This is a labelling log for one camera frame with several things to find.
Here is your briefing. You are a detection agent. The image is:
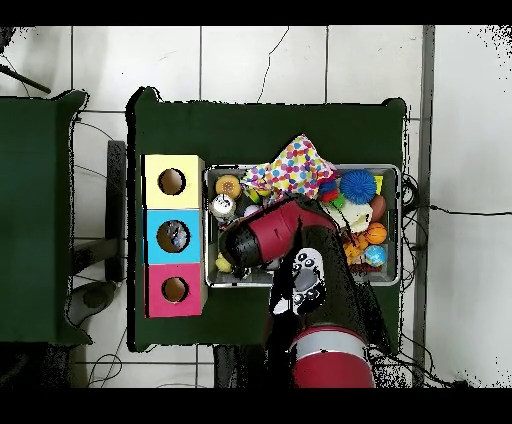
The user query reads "polka dot cloth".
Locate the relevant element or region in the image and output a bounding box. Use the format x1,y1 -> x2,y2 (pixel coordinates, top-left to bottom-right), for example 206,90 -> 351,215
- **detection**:
242,133 -> 339,200

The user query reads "multicoloured spiky caterpillar toy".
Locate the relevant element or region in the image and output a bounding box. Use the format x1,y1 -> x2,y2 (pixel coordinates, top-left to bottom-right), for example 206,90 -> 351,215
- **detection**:
317,179 -> 344,205

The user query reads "cream knitted cloth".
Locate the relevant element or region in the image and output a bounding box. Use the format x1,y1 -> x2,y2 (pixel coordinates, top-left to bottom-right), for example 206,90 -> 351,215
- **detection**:
319,198 -> 376,235

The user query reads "blue spiky rubber ball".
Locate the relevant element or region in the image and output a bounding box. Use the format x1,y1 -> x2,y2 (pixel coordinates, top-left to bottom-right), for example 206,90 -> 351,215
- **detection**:
340,168 -> 378,204

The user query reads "wooden box with three holes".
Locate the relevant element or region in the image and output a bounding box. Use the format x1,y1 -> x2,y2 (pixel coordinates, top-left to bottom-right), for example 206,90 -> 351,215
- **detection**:
142,153 -> 208,319

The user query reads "shallow clear mesh bin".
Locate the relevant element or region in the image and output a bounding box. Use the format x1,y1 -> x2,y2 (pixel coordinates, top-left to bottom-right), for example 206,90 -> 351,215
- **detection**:
203,163 -> 402,288

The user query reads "crushed silver drink can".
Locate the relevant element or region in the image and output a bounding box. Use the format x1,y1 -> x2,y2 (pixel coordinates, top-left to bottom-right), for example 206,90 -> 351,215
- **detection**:
209,194 -> 238,221

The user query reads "orange ball with cream dots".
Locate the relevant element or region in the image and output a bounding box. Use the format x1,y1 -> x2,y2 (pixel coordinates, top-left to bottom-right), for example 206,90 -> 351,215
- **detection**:
215,174 -> 243,201

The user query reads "dark green table cloth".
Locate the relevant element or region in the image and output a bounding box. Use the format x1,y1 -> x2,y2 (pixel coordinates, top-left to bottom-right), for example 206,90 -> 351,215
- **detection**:
127,86 -> 408,353
0,87 -> 91,347

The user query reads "small orange basketball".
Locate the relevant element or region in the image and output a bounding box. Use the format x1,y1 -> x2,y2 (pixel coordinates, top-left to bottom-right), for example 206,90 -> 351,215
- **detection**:
363,222 -> 389,247

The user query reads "black panel stand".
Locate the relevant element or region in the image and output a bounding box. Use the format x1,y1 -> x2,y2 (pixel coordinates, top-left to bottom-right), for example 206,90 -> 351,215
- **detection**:
106,139 -> 128,283

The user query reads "grey stand base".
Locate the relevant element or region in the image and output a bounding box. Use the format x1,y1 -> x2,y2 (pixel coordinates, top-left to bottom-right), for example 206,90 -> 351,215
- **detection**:
67,279 -> 120,328

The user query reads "black cable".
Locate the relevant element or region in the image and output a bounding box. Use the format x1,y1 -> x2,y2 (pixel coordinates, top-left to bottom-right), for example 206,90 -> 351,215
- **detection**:
427,203 -> 512,217

